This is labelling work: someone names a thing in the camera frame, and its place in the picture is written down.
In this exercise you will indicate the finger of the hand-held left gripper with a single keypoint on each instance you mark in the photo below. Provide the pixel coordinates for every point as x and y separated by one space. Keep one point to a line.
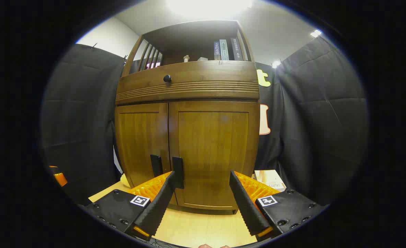
60 178

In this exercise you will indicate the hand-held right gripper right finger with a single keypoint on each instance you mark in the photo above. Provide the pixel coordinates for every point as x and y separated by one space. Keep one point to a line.
246 203

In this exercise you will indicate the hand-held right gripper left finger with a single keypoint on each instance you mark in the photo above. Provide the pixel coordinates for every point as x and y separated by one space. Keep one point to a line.
159 203

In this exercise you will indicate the wooden shoe cabinet door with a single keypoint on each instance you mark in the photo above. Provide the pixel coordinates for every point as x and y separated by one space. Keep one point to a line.
141 137
213 144

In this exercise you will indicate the wooden double-door shoe cabinet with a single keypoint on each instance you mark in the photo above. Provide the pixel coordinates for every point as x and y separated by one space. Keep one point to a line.
189 27

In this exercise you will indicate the cream cover book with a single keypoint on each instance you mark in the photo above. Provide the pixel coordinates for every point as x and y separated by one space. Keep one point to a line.
270 179

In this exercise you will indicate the black backdrop cloth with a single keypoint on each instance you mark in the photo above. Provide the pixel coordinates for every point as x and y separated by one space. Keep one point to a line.
320 120

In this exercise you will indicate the black drawer knob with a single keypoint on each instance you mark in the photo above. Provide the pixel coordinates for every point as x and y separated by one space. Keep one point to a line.
167 78

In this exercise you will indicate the small ceiling spotlight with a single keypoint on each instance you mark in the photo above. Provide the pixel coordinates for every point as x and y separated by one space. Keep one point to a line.
276 64
315 33

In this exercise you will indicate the small beige figurine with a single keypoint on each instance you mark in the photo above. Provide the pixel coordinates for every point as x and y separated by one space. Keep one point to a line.
186 59

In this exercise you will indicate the small white ornament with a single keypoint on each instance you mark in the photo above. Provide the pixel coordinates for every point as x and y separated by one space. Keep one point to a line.
202 59

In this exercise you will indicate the pale grey book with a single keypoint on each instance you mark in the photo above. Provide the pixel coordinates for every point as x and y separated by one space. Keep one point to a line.
224 50

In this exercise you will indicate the dark blue book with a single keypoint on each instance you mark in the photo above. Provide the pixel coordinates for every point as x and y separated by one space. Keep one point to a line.
217 51

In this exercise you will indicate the large ceiling light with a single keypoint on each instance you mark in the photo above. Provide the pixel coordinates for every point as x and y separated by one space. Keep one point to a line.
209 7

